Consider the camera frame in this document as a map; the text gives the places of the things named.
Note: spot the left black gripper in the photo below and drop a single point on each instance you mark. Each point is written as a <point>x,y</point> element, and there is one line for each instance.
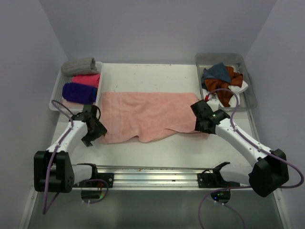
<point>100,130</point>

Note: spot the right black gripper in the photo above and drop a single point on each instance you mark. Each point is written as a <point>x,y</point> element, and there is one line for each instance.
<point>198,128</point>

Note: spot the light pink towel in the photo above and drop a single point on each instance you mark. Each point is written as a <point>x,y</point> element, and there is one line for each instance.
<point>146,116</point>

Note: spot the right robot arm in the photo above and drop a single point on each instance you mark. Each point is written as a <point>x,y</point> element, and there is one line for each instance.
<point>267,169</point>

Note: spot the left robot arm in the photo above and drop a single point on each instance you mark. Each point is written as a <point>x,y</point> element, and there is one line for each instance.
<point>53,170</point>

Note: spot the brown towel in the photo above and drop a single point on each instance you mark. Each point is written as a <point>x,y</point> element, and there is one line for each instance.
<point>224,95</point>

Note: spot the purple rolled towel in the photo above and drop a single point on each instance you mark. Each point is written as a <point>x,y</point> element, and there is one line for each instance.
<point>79,93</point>

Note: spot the white cloth in bin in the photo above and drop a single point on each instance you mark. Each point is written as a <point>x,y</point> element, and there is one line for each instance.
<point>236,89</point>

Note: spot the white plastic basket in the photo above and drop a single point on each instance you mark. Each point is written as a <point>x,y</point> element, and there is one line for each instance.
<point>61,80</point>

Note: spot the blue grey towel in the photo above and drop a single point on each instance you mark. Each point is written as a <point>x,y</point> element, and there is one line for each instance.
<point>217,72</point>

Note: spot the hot pink rolled towel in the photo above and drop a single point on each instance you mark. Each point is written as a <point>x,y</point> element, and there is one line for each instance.
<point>89,79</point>

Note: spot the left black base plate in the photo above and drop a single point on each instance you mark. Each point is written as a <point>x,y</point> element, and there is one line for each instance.
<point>107,177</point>

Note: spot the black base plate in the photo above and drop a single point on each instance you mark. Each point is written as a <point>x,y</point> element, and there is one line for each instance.
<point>107,177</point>
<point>213,179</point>

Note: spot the aluminium mounting rail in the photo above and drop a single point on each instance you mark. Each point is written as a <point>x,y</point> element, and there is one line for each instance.
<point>153,178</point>

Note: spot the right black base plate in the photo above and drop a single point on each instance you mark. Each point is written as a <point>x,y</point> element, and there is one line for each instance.
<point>213,179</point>

